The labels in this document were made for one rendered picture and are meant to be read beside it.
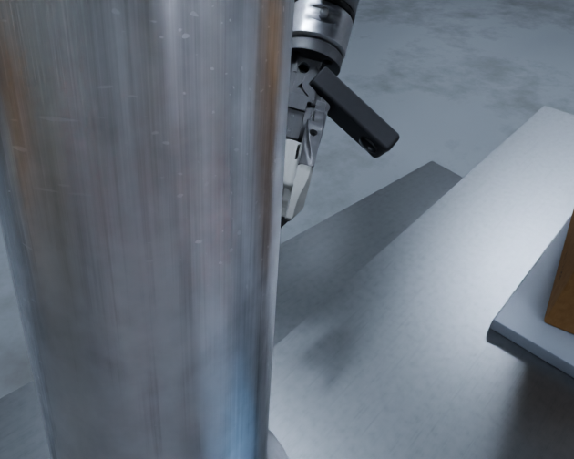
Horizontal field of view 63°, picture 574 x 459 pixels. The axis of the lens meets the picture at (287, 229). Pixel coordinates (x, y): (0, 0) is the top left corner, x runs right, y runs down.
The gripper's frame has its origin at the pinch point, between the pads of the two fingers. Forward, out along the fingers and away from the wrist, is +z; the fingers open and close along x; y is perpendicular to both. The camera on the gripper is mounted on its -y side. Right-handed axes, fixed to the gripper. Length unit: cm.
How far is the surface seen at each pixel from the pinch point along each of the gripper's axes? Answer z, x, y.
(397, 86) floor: -131, -239, -67
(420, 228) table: -7.8, -23.7, -23.4
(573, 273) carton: -3.4, -0.1, -33.7
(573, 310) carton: 0.5, -2.9, -36.7
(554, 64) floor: -184, -252, -177
